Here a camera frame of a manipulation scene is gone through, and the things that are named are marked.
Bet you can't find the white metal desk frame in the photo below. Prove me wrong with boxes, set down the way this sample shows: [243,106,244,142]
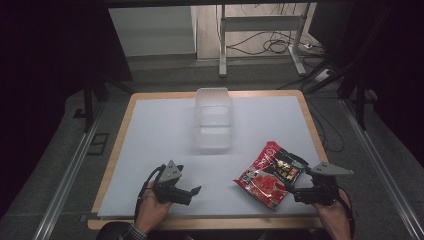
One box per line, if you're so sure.
[217,3,313,78]

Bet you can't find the person's left hand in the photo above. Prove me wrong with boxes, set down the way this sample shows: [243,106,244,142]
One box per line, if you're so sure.
[134,181,173,235]

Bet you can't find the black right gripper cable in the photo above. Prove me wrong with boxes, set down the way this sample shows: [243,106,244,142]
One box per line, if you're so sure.
[337,185,356,239]

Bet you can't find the black metal stand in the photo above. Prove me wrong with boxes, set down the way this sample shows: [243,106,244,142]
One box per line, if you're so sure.
[82,74,136,134]
[299,6,398,131]

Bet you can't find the grey panel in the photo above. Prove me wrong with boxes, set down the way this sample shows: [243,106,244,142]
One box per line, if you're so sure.
[108,6,198,58]

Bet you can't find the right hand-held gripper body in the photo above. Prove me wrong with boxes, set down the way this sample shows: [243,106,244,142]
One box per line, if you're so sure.
[293,161,355,207]

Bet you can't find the clear plastic container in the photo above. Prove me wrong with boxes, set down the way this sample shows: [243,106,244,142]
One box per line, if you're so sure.
[193,87,234,150]

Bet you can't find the white power strip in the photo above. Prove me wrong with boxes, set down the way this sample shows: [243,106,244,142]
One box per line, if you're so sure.
[314,68,334,83]

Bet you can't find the red snack packet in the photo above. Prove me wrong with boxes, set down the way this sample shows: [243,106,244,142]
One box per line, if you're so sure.
[233,140,310,212]

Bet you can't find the black floor cables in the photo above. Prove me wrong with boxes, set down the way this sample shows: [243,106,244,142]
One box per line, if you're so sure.
[226,29,326,59]

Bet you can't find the thin black floor cable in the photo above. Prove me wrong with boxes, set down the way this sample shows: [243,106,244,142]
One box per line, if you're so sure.
[308,101,345,154]

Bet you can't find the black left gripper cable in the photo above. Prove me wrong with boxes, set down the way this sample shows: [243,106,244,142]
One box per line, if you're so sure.
[134,164,167,222]

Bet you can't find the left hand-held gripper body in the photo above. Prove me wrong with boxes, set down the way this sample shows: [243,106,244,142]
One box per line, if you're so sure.
[153,159,193,206]

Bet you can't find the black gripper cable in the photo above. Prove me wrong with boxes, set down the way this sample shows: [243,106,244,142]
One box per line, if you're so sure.
[337,185,356,239]
[134,164,167,222]

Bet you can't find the white table mat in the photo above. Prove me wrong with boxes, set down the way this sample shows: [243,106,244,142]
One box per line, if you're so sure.
[97,95,322,218]

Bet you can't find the person's right hand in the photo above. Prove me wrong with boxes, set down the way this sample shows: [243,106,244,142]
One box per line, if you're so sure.
[312,188,353,240]

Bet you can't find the aluminium floor rail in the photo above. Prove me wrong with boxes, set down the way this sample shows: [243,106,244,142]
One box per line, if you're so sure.
[339,99,424,240]
[32,99,105,240]

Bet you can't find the black floor plate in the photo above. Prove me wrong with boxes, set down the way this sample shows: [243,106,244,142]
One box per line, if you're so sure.
[86,132,110,156]

